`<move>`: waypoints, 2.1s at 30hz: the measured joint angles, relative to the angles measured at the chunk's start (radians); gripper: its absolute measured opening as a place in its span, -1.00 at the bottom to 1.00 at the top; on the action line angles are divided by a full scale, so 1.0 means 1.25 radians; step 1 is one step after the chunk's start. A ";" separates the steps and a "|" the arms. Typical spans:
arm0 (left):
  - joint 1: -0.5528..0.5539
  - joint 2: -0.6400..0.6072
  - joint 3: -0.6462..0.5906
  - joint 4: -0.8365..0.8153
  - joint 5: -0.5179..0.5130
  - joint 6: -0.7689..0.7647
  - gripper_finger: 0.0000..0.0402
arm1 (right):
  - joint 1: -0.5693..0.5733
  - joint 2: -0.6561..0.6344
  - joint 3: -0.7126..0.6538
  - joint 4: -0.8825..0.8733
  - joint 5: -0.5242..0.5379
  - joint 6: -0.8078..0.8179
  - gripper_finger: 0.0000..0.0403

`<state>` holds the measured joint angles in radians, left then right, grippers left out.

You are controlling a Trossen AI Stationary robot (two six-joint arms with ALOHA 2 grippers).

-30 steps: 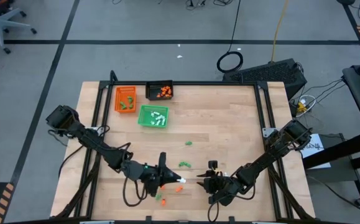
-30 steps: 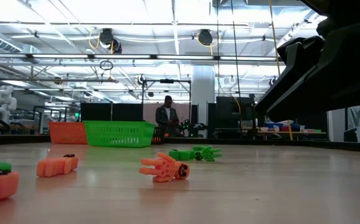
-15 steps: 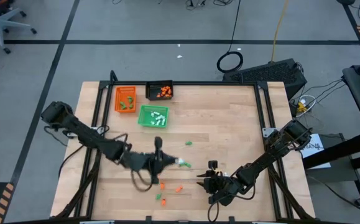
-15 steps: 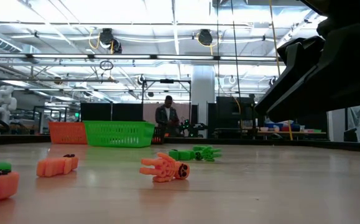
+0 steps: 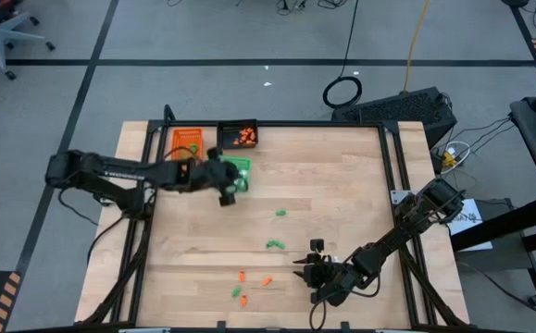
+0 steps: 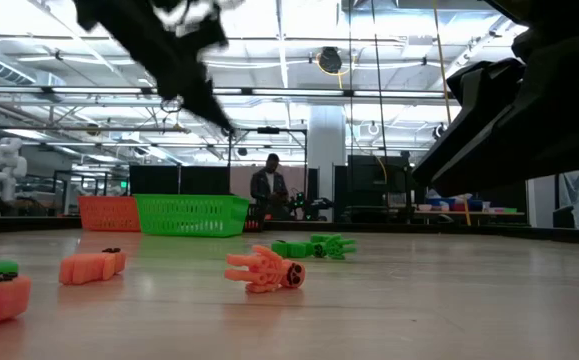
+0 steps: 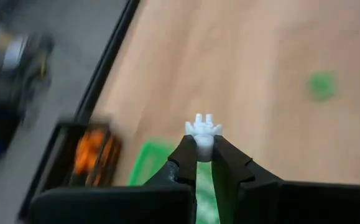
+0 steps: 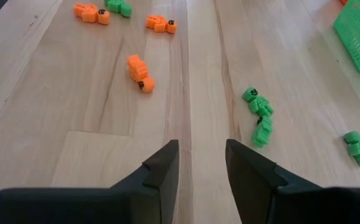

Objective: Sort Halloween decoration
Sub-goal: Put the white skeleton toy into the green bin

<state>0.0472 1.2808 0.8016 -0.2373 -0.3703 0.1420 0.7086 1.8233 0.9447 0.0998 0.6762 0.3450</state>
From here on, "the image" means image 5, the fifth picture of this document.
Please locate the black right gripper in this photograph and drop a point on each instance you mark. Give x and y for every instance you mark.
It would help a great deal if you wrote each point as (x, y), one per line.
(325, 277)

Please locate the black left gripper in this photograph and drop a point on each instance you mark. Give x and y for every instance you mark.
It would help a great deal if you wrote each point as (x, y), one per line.
(212, 176)

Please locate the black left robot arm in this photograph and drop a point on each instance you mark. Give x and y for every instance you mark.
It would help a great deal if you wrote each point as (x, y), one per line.
(110, 171)

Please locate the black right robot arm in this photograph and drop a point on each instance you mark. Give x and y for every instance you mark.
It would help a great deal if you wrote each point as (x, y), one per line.
(388, 240)

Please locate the green plastic basket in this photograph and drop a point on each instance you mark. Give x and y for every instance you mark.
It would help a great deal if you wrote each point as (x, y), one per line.
(244, 163)

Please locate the black plastic basket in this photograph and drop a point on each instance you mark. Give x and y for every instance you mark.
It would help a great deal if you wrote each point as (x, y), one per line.
(230, 139)

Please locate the orange plastic basket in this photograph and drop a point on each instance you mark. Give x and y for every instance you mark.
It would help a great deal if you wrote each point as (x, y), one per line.
(184, 139)

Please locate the white paper sign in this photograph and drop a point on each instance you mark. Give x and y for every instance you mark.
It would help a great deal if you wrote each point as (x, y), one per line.
(469, 226)

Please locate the black computer case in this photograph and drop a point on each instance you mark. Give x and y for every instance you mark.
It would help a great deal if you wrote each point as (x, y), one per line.
(402, 111)

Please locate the yellow plug connector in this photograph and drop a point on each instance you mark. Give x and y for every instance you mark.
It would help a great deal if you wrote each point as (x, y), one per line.
(448, 159)

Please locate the black aluminium table frame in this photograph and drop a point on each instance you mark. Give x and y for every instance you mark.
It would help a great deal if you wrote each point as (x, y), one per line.
(295, 124)

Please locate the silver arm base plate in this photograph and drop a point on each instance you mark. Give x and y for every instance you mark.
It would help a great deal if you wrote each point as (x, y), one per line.
(105, 201)
(398, 196)

